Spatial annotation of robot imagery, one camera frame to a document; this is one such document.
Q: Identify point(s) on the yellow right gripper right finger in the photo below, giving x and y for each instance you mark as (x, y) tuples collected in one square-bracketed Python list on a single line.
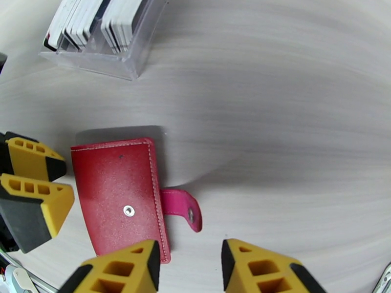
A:
[(227, 264)]

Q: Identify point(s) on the black card red edge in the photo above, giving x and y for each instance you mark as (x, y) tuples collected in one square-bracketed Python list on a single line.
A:
[(49, 43)]

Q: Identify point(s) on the white card stack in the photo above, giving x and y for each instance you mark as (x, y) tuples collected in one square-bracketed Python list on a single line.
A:
[(62, 20), (82, 23), (119, 26)]

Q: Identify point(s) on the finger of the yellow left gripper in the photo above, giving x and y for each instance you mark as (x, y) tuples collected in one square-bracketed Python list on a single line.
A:
[(33, 161), (24, 222)]

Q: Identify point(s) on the red leather card holder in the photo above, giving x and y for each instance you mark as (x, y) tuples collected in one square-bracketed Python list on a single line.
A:
[(116, 191)]

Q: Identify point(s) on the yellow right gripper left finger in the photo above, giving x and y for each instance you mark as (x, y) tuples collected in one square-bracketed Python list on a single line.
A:
[(154, 261)]

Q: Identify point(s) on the aluminium rail frame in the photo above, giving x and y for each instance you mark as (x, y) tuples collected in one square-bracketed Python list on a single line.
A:
[(18, 280)]

